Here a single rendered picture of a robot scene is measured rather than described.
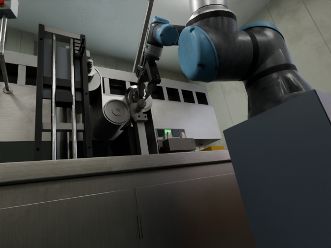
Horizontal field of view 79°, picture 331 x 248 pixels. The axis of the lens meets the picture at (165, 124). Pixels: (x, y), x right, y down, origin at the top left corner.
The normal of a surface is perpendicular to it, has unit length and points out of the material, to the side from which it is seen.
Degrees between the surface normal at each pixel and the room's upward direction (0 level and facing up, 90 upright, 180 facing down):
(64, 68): 90
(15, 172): 90
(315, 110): 90
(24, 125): 90
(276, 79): 72
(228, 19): 108
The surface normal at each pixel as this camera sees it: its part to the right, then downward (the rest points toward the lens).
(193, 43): -0.93, 0.20
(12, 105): 0.51, -0.37
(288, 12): -0.83, -0.04
